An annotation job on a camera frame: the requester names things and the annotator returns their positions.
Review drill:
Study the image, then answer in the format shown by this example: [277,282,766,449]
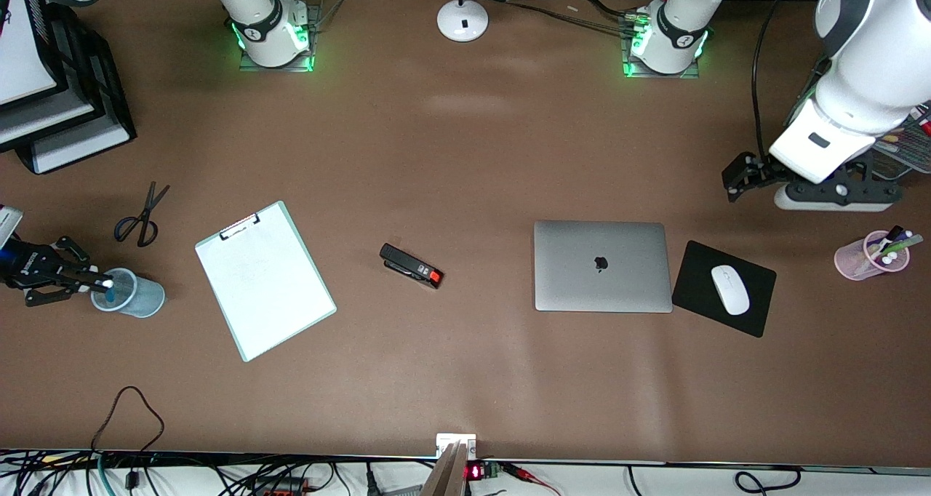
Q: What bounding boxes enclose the silver laptop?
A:
[533,220,674,314]

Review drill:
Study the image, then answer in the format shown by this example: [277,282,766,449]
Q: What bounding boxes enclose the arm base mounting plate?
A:
[622,9,703,80]
[239,1,315,73]

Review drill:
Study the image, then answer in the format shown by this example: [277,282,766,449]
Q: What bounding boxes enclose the black scissors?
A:
[113,182,171,248]

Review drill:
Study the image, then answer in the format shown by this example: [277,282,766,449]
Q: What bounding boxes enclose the blue mesh pen cup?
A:
[90,267,166,319]

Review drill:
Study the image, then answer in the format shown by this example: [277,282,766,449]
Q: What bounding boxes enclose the white computer mouse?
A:
[710,264,751,316]

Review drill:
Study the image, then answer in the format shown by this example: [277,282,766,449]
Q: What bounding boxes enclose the white paper sheet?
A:
[0,0,59,106]
[31,118,133,175]

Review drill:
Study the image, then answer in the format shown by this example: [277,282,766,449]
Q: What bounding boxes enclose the black mouse pad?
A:
[671,239,778,339]

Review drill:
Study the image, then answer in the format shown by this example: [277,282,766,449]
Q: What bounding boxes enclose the pink mesh pen cup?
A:
[834,230,911,281]

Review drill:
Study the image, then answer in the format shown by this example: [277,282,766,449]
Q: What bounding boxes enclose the black mesh desk organizer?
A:
[793,60,931,174]

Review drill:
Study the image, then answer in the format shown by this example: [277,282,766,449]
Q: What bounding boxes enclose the black stacked letter tray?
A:
[0,0,137,175]

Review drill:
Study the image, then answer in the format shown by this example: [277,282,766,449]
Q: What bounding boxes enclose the mint clipboard with paper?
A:
[194,200,337,364]

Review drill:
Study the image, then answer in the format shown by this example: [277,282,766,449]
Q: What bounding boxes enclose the white round stand base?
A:
[436,0,490,43]

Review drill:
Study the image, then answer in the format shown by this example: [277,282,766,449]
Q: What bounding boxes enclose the black stapler red tip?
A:
[379,243,444,290]

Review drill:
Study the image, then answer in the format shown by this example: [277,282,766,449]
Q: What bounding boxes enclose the small white box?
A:
[436,433,478,459]

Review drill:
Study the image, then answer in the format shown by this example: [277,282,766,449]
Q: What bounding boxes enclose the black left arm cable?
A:
[750,0,804,159]

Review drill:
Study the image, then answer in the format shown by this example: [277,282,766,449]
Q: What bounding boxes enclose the thin black cable loop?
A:
[90,385,166,455]

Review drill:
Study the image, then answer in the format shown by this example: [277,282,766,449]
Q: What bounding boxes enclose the black table cable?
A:
[502,0,641,37]

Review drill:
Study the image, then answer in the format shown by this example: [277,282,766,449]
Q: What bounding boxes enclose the red wire with connector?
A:
[500,463,562,496]

